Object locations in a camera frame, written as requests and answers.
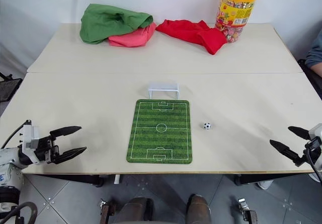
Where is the metal caster bracket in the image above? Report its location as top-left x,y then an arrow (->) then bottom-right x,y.
237,197 -> 258,224
99,198 -> 117,224

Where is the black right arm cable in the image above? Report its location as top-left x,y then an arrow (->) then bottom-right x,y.
307,144 -> 322,184

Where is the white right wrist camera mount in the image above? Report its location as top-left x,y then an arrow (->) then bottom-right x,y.
308,123 -> 322,142

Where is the dark rounded shape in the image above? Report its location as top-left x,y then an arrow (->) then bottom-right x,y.
185,194 -> 212,224

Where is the green soccer field mat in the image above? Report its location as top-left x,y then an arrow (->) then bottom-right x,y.
126,99 -> 194,165

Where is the pink cloth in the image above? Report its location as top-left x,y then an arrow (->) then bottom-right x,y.
108,22 -> 157,48

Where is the black looped cable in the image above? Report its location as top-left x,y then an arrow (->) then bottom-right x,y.
0,201 -> 39,224

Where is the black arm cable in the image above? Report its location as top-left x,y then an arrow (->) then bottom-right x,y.
307,144 -> 322,184
0,119 -> 29,150

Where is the green cloth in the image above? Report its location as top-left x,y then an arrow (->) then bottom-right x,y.
79,3 -> 154,44

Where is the black folding stand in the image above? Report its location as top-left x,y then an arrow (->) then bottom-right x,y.
0,72 -> 24,104

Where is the red cloth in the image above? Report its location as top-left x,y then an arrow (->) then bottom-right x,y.
155,19 -> 228,56

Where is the person in grey-blue sleeve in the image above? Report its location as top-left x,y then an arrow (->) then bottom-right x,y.
304,29 -> 322,78

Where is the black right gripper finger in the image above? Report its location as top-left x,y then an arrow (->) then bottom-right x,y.
269,139 -> 303,168
287,126 -> 310,141

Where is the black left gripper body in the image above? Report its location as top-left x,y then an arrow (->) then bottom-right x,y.
33,132 -> 61,165

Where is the white miniature goal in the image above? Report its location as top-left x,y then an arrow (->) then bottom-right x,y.
147,82 -> 181,100

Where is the white shoe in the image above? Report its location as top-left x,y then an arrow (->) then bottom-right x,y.
256,179 -> 274,190
308,171 -> 322,184

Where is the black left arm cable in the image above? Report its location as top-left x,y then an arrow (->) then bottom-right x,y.
0,119 -> 29,150

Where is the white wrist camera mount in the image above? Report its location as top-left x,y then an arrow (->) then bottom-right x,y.
308,123 -> 322,142
19,119 -> 41,165

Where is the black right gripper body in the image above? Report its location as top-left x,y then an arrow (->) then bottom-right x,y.
300,140 -> 322,171

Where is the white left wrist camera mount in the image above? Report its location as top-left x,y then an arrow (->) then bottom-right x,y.
19,119 -> 41,165

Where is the black table frame beam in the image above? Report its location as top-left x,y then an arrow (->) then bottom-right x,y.
24,174 -> 105,187
234,174 -> 313,186

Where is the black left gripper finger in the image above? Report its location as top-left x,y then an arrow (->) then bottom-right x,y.
53,146 -> 88,165
49,125 -> 83,138

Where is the candy jar with orange lid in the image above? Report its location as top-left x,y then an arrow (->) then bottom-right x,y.
215,0 -> 260,44

